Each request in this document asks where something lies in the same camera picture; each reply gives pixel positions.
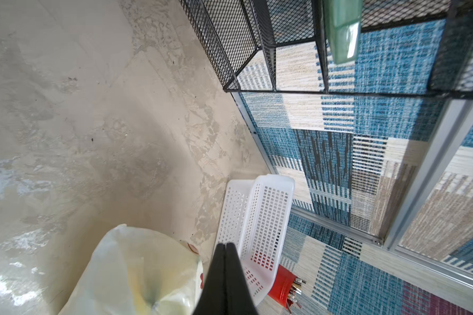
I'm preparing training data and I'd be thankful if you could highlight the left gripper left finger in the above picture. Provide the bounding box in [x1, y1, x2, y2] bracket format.
[193, 244, 226, 315]

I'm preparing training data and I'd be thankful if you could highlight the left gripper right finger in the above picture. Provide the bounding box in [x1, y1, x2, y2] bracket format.
[225, 243, 258, 315]

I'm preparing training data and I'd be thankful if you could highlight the white perforated plastic basket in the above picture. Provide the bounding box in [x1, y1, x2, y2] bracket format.
[215, 175, 295, 306]

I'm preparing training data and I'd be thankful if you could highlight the white plastic bag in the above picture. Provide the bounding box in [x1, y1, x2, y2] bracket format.
[60, 224, 203, 314]

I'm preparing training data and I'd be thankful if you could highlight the red pen cup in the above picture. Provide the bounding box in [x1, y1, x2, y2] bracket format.
[268, 265, 299, 309]

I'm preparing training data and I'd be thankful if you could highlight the green board on shelf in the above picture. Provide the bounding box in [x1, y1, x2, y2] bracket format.
[323, 0, 363, 64]

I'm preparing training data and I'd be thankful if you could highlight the black wire shelf rack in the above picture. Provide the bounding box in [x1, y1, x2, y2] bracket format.
[182, 1, 473, 100]

